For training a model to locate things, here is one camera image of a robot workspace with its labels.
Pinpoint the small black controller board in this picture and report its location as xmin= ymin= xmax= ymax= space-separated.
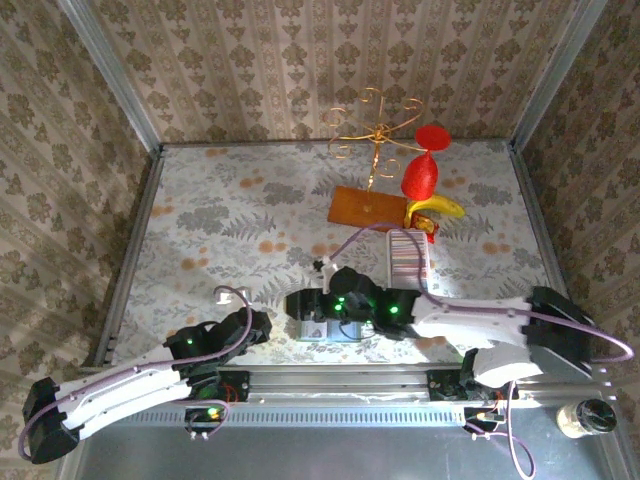
xmin=183 ymin=406 xmax=225 ymax=441
xmin=462 ymin=406 xmax=504 ymax=441

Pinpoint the red gold candy wrapper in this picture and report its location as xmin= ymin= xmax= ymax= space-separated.
xmin=407 ymin=213 xmax=440 ymax=246

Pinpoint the yellow banana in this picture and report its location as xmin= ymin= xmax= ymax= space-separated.
xmin=405 ymin=194 xmax=466 ymax=224

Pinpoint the floral table cloth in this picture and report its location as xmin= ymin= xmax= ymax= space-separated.
xmin=112 ymin=141 xmax=576 ymax=366

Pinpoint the red goblet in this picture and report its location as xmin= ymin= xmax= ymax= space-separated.
xmin=400 ymin=123 xmax=453 ymax=200

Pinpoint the glass jar black lid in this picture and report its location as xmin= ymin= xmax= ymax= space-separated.
xmin=557 ymin=398 xmax=617 ymax=440

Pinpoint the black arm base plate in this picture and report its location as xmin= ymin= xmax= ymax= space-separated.
xmin=427 ymin=368 xmax=519 ymax=401
xmin=199 ymin=369 xmax=251 ymax=404

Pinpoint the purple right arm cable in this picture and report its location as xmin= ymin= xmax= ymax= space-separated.
xmin=324 ymin=223 xmax=635 ymax=479

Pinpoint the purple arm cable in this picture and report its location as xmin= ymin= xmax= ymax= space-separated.
xmin=18 ymin=284 xmax=252 ymax=459
xmin=324 ymin=223 xmax=635 ymax=479

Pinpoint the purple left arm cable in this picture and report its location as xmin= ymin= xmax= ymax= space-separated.
xmin=18 ymin=284 xmax=252 ymax=459

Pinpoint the aluminium extrusion mounting rail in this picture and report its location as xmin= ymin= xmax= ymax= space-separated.
xmin=79 ymin=363 xmax=614 ymax=405

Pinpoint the gold wire stand wooden base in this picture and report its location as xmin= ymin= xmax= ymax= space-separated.
xmin=322 ymin=87 xmax=425 ymax=235

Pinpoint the slotted grey cable duct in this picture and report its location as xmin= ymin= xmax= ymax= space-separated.
xmin=114 ymin=403 xmax=466 ymax=427

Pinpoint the aluminium table edge rail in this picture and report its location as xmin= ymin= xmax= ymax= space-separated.
xmin=508 ymin=143 xmax=590 ymax=365
xmin=94 ymin=149 xmax=165 ymax=366

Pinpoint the grey metal base plate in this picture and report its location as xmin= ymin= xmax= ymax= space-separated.
xmin=59 ymin=424 xmax=631 ymax=480

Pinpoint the aluminium frame post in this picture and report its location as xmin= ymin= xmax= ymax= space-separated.
xmin=56 ymin=0 xmax=165 ymax=157
xmin=508 ymin=0 xmax=609 ymax=151

